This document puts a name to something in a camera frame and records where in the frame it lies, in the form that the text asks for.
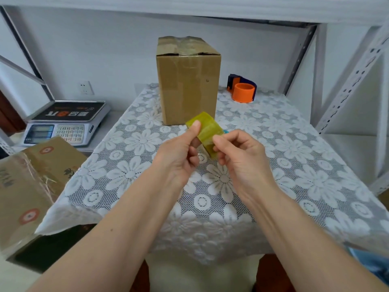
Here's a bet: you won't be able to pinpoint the small brown cardboard box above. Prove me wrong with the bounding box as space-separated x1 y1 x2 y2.
156 35 222 126

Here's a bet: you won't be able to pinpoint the blue cloth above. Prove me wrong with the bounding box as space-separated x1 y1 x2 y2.
348 246 389 285

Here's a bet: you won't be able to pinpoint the brown wooden door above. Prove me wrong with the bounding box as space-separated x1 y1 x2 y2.
0 89 27 136

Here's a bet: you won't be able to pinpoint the white floral lace tablecloth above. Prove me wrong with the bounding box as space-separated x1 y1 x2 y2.
35 83 389 266

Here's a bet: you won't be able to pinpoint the orange tape dispenser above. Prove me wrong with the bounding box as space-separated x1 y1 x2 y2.
227 73 258 104

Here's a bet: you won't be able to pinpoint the person's right hand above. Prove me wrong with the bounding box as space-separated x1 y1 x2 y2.
212 129 274 201

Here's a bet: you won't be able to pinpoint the person's right forearm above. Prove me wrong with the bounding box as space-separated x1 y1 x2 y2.
246 188 389 292

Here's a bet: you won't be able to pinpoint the person's orange trousers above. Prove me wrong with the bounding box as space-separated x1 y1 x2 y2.
130 253 297 292

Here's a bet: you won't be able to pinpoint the person's left hand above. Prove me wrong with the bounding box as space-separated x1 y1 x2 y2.
151 120 202 189

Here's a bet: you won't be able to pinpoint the electronic weighing scale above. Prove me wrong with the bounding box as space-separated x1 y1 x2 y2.
20 100 111 147

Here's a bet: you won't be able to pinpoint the white wall socket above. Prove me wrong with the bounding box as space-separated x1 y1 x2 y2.
78 80 94 95

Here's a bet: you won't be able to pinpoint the printed brown cardboard box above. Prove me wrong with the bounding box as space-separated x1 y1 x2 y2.
0 136 88 259

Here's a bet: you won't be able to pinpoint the yellow tape roll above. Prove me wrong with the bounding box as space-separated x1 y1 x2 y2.
185 111 225 159

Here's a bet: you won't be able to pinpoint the white metal shelving rack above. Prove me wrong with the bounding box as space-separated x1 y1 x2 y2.
0 0 389 155
322 133 389 197

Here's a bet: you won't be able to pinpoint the person's left forearm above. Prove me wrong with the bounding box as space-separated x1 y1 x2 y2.
27 179 183 292

